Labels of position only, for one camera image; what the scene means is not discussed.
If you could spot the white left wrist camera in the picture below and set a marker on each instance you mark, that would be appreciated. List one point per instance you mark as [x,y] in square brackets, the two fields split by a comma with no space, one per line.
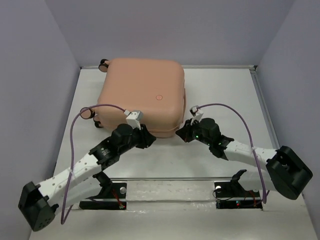
[133,118]

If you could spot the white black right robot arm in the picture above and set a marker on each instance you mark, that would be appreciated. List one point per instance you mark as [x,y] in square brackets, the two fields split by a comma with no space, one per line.
[289,175]

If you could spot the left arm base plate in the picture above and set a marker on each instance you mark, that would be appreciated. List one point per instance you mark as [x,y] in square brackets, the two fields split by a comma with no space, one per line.
[113,199]

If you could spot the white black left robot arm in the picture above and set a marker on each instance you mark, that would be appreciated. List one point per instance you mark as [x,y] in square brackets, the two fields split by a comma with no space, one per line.
[40,202]

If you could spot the pink hard-shell suitcase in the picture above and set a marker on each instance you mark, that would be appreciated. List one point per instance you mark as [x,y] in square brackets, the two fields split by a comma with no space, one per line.
[156,87]

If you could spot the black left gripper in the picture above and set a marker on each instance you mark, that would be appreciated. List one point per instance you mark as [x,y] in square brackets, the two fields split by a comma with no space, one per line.
[146,138]

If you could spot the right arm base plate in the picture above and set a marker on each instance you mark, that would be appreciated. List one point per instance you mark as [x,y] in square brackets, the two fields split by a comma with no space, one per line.
[231,196]

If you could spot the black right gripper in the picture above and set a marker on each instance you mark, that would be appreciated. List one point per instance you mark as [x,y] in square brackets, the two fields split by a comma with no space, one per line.
[184,132]

